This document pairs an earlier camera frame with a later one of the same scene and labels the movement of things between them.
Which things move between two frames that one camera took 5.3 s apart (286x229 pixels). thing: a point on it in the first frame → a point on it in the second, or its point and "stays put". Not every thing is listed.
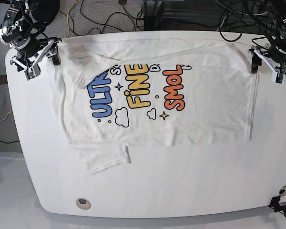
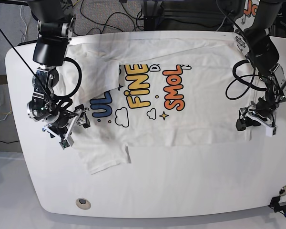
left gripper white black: (29, 57) → (63, 128)
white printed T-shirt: (118, 92) stays put
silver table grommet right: (284, 190) stays put
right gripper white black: (279, 58) → (263, 111)
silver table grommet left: (83, 203) stays put
